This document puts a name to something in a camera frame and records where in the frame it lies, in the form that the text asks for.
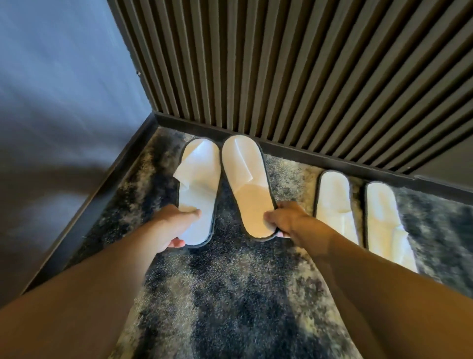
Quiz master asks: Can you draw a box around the person's left hand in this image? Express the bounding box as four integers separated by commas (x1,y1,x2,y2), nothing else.
147,204,202,253

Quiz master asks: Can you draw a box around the person's right hand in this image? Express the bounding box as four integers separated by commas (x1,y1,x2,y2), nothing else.
264,201,319,248

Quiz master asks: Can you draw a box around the white slipper with strap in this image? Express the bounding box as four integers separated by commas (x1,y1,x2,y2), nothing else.
173,138,222,249

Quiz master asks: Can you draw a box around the white slipper with black trim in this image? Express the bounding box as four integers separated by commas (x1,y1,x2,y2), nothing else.
221,135,278,242
364,181,419,273
314,170,360,245

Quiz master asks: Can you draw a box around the person's right forearm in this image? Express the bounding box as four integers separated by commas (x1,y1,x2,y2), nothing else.
294,218,473,359

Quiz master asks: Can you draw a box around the person's left forearm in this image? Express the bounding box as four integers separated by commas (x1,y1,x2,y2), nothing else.
0,221,160,359

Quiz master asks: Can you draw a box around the black baseboard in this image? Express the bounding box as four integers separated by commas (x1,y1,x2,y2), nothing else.
22,112,473,294

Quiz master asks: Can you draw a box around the dark slatted wood panel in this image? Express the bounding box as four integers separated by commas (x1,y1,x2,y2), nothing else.
107,0,473,174

